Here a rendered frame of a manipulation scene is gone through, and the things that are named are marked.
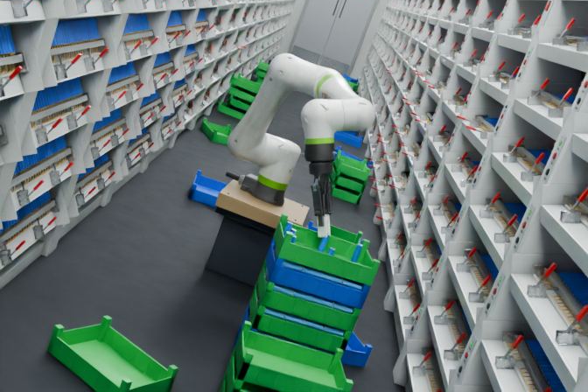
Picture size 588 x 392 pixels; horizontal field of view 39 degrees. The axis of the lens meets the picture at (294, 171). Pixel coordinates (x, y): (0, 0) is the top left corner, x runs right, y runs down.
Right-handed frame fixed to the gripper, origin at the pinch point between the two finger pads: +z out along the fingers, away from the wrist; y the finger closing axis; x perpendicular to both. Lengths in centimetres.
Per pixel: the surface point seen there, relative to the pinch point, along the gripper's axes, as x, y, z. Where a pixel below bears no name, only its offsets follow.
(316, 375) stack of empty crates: 7.2, 29.7, 38.9
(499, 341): 60, 34, 25
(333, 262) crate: 8.0, 13.5, 9.2
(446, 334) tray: 36, -8, 35
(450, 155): 19, -96, -17
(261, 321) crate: -13.6, 20.8, 26.4
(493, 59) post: 38, -97, -55
